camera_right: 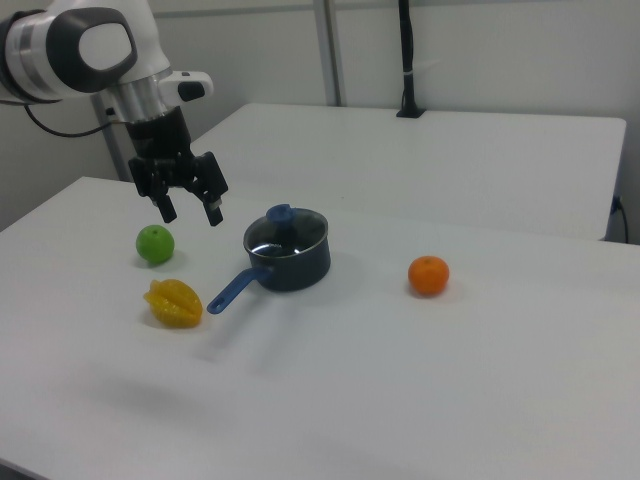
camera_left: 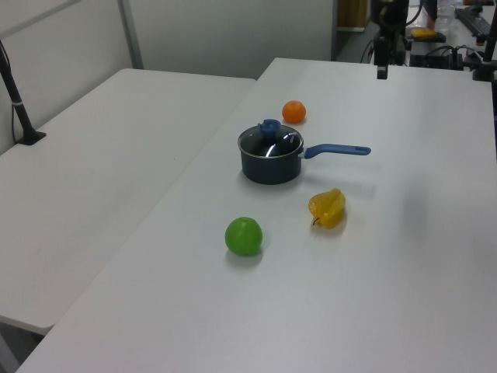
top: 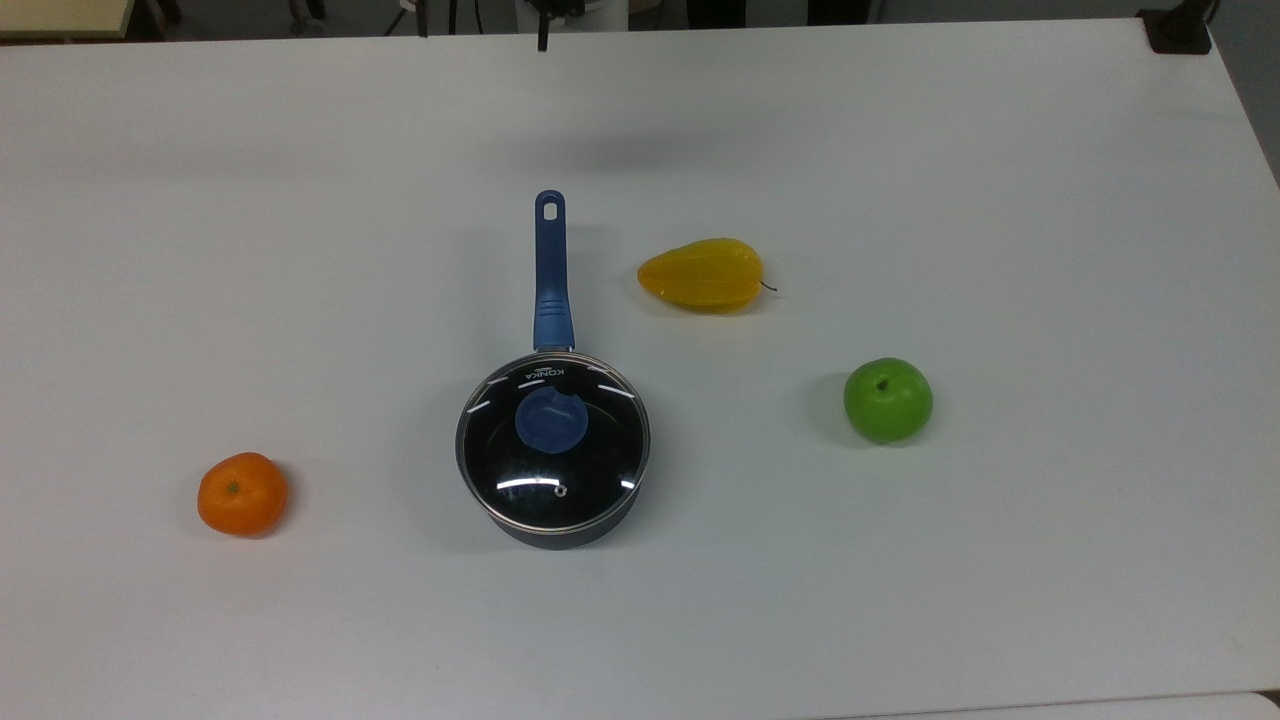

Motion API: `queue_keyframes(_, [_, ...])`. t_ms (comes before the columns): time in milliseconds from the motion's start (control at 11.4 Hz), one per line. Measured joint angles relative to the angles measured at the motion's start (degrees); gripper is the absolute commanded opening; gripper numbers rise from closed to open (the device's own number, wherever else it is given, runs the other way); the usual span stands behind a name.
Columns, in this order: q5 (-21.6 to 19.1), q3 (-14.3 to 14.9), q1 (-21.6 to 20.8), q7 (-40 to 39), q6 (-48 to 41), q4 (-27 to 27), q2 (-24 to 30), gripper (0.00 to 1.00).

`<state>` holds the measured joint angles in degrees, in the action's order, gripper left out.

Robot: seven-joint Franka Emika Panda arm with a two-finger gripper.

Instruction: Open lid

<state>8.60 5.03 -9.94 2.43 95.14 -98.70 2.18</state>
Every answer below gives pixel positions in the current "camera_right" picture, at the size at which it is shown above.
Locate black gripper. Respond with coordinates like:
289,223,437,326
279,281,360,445
124,106,231,228

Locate glass lid with blue knob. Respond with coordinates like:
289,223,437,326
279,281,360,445
243,203,329,258

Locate green toy apple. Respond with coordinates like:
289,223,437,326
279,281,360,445
135,224,177,266

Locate yellow toy starfruit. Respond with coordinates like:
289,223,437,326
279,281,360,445
142,278,204,330

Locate orange toy mandarin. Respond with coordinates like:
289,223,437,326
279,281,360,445
407,254,451,298

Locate grey metal post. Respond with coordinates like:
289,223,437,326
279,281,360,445
91,93,127,182

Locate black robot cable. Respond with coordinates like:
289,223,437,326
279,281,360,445
22,102,129,139

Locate dark saucepan with blue handle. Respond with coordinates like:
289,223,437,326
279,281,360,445
206,219,333,316

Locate aluminium frame post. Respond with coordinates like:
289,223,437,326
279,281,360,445
314,0,347,107

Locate black camera pole with clamp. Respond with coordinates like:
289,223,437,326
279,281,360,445
395,0,428,120

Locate thin black power cable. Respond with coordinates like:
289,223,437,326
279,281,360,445
611,194,631,244

